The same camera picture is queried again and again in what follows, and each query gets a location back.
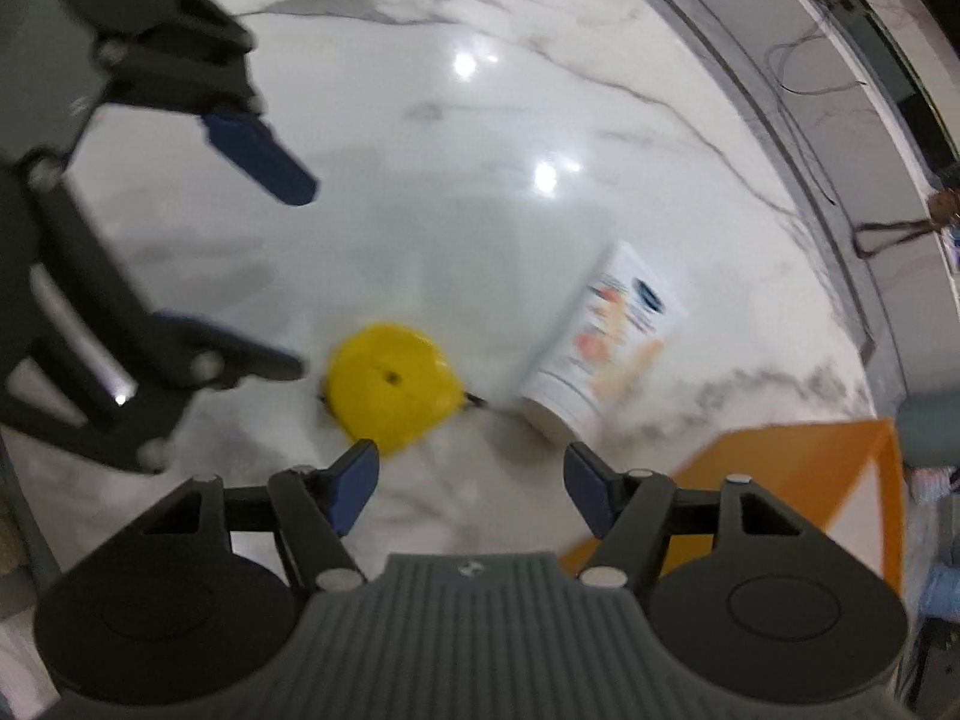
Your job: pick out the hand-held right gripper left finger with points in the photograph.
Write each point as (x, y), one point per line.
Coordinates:
(356, 480)

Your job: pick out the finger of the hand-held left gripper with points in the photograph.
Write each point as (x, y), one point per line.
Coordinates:
(217, 337)
(255, 150)

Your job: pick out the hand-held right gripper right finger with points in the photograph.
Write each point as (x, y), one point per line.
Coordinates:
(585, 484)

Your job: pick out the yellow tape measure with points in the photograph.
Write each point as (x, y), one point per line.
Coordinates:
(390, 382)

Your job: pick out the white fruit print tube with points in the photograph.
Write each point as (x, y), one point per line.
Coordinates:
(607, 345)

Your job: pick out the orange storage bin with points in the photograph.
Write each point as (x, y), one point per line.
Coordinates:
(795, 480)

